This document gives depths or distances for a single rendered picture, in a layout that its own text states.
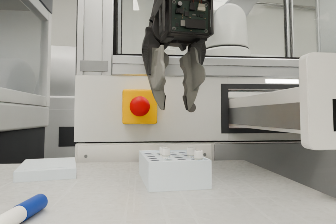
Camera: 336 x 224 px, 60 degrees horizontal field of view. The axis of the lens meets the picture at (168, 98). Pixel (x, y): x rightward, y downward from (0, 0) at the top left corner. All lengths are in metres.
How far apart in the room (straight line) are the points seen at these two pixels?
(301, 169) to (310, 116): 0.40
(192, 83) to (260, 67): 0.30
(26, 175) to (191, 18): 0.32
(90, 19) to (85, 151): 0.29
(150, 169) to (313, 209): 0.19
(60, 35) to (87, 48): 3.27
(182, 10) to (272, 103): 0.20
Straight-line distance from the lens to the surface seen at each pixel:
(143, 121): 0.60
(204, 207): 0.33
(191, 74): 0.44
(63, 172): 0.48
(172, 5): 0.40
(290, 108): 0.43
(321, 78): 0.37
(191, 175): 0.39
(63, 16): 4.00
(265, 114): 0.50
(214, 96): 0.67
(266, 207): 0.34
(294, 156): 0.74
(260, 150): 0.71
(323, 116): 0.37
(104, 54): 0.67
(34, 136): 1.52
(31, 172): 0.48
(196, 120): 0.66
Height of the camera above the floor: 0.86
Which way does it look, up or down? 4 degrees up
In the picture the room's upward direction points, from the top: straight up
